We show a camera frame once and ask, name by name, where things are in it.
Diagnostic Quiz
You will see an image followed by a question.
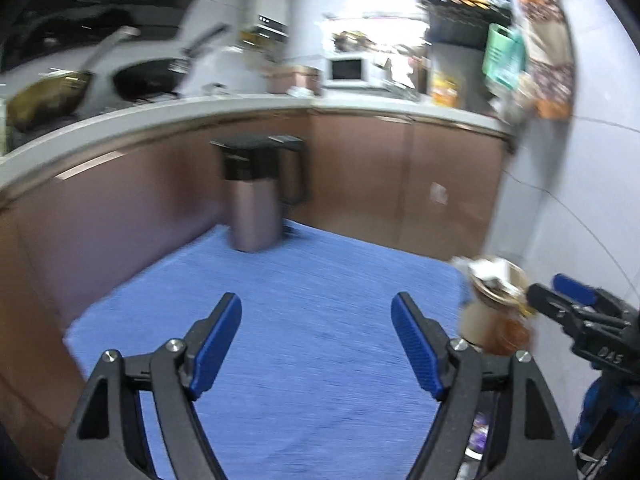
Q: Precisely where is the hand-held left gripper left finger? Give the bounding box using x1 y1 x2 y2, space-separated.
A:
55 291 243 480

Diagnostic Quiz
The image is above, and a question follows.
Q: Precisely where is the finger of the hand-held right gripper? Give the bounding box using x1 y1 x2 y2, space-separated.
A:
527 283 583 323
552 273 603 307

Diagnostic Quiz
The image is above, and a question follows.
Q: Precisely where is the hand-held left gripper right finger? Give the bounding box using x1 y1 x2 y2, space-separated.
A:
391 291 573 480

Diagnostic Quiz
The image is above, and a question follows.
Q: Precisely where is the blue terry towel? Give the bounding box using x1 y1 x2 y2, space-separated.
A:
62 219 476 480

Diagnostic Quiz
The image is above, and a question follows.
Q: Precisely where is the purple packet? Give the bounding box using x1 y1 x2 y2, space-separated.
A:
467 410 495 457

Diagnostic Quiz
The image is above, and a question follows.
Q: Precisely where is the brown electric kettle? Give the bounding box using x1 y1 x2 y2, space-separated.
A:
210 132 308 253

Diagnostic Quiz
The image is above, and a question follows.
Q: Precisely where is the grey kitchen countertop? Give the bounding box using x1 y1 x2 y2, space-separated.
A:
0 94 516 197

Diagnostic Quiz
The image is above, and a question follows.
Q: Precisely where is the yellow packet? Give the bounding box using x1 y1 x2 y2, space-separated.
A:
430 72 461 109

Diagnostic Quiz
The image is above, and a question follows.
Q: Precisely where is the green plastic basket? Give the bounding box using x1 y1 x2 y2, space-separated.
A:
481 22 527 89

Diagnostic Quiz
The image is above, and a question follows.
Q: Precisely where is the black frying pan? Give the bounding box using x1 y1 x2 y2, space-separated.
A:
112 22 232 102

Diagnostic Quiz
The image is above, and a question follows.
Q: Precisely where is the brown box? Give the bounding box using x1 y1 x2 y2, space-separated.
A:
267 64 322 97

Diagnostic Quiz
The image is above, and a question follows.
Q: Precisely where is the white microwave oven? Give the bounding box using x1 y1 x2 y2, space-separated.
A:
321 54 372 87

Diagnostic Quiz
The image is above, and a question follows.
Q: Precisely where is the golden wok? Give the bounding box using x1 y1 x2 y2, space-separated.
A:
6 25 142 134

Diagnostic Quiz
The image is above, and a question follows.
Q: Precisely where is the black wall rack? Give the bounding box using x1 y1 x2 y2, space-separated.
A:
417 0 514 47

